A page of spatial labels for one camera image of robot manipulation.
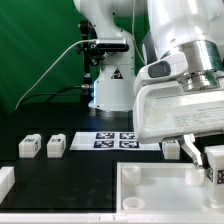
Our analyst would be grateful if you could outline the black camera stand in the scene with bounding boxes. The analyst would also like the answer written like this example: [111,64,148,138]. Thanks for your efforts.
[77,20,105,109]

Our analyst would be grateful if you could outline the white obstacle left piece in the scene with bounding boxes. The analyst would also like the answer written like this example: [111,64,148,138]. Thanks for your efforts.
[0,167,15,204]

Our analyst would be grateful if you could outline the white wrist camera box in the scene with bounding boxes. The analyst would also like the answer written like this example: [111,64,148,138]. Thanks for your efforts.
[134,52,188,94]

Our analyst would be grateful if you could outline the white square tabletop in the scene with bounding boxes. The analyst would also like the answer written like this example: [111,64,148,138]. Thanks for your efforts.
[116,162,224,215]

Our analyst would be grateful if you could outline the black cable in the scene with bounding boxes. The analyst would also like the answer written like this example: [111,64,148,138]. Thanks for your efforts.
[16,85,93,109]

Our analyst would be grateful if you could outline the white obstacle front rail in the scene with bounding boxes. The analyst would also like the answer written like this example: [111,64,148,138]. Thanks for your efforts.
[0,213,224,224]

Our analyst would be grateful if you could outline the white cable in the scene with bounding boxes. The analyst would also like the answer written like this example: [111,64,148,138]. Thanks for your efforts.
[14,39,98,110]

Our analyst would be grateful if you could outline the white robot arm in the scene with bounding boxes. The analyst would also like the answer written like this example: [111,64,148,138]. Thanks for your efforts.
[73,0,224,169]

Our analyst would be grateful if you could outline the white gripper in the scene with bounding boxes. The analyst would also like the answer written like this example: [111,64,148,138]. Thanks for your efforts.
[133,81,224,169]

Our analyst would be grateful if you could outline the white tag base sheet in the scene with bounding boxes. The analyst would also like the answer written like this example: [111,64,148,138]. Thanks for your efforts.
[70,132,160,151]

